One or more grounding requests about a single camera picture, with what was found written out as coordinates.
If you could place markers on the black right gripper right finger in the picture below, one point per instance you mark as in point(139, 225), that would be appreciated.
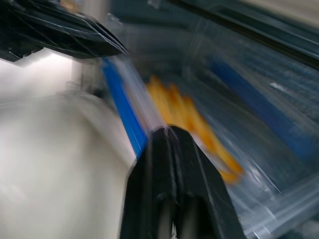
point(199, 199)

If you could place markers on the yellow fries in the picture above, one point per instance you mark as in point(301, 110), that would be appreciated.
point(179, 109)

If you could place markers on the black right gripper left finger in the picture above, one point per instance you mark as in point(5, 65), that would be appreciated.
point(147, 186)

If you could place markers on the clear blue-rimmed food container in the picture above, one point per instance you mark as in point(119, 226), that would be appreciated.
point(249, 104)

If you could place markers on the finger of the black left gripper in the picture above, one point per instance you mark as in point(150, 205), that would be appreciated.
point(62, 30)

